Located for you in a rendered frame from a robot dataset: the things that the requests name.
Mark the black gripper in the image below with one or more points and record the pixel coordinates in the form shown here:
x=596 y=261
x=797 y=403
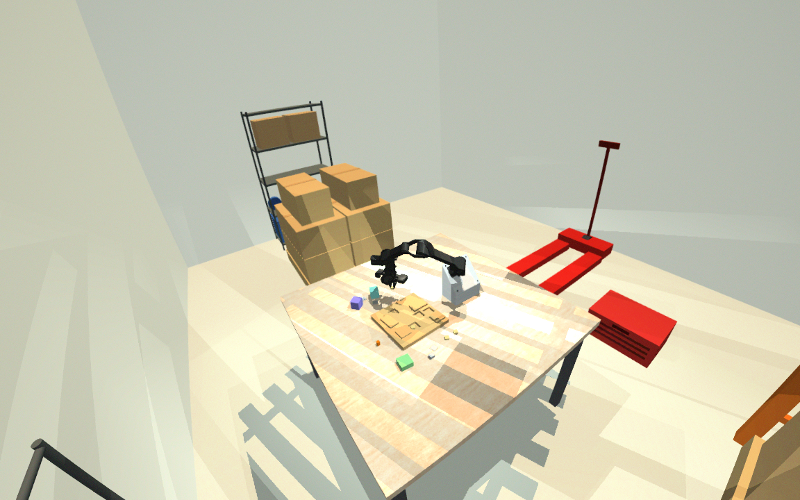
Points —
x=397 y=278

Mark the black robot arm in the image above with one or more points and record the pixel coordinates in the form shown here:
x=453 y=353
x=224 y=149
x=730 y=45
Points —
x=424 y=250

